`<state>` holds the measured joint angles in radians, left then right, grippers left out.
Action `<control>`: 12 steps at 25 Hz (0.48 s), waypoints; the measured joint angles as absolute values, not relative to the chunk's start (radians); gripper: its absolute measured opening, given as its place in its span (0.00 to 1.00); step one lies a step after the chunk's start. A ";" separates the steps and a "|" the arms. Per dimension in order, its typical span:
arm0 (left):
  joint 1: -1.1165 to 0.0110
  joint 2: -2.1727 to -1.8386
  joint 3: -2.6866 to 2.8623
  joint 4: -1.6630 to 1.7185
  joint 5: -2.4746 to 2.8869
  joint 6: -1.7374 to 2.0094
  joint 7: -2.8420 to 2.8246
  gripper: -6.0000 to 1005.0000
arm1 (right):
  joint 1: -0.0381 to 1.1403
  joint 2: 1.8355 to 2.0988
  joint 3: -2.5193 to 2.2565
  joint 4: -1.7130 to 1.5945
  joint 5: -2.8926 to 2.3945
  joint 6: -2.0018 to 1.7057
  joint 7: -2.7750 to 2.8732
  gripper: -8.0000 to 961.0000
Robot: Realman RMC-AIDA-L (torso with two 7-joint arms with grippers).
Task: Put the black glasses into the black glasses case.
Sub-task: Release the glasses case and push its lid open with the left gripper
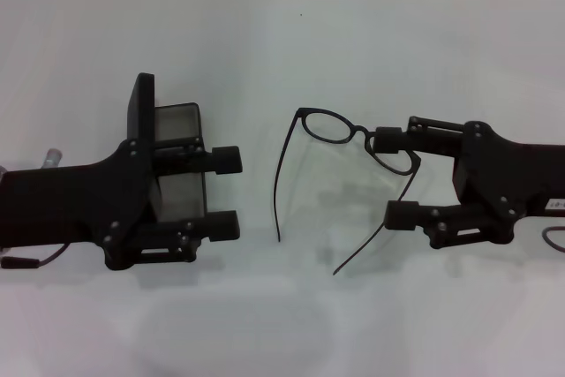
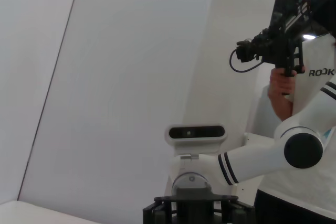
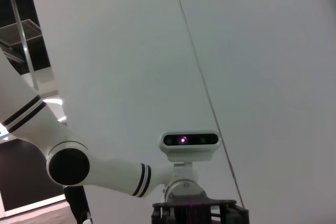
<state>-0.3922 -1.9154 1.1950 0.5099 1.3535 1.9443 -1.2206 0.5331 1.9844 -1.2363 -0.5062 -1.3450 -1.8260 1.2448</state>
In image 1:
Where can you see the black thin-framed glasses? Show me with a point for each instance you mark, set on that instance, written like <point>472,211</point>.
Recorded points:
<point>364,132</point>

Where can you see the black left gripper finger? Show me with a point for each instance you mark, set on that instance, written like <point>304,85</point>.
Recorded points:
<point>225,160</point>
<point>220,226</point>

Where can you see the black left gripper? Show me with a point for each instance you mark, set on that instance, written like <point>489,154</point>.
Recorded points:
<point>66,205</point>

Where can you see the black glasses case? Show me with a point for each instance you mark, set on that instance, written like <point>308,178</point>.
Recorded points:
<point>141,103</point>

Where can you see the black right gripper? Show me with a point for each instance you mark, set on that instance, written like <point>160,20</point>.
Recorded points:
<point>507,174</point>

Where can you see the left gripper silver connector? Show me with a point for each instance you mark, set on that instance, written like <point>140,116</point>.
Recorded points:
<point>52,158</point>

